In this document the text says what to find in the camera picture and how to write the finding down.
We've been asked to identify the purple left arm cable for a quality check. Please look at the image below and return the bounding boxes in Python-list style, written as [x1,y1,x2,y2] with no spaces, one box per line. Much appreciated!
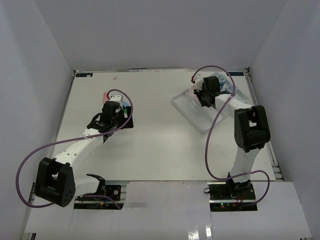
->
[16,89,134,210]

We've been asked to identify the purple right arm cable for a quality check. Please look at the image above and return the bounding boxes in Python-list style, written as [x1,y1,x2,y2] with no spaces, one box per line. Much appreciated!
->
[191,65,271,206]

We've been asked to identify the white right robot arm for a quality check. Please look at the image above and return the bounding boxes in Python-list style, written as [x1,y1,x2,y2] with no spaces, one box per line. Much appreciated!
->
[193,76,271,200]

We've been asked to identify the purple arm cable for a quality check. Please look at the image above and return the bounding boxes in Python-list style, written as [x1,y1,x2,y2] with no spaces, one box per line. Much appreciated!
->
[16,89,134,210]
[191,65,271,206]

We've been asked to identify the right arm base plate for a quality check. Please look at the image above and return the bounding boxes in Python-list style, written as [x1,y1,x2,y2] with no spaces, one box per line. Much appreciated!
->
[204,182,256,203]

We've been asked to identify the blue label sticker left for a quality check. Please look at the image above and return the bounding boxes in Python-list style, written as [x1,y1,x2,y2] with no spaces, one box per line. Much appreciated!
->
[75,73,93,78]

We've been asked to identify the green cap black highlighter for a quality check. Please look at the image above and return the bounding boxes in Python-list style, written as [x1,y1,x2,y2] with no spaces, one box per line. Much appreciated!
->
[123,106,131,119]

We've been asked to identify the blue label sticker right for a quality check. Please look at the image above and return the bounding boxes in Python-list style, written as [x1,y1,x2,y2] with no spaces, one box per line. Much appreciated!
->
[228,71,244,77]

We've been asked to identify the blue label sticker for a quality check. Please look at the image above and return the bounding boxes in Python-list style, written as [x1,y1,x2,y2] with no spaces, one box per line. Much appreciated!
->
[228,71,244,77]
[75,73,93,78]

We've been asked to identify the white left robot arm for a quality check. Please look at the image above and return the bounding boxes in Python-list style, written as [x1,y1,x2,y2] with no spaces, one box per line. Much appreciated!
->
[34,100,134,207]

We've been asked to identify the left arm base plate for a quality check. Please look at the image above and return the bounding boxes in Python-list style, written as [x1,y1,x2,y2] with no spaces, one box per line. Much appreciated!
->
[76,185,122,202]

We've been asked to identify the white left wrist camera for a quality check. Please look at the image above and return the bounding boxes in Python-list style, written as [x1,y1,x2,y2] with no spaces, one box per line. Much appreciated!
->
[108,94,123,102]

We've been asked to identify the blue-white labelled slime jar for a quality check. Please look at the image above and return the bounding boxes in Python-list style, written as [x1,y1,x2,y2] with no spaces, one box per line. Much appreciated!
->
[216,74,227,88]

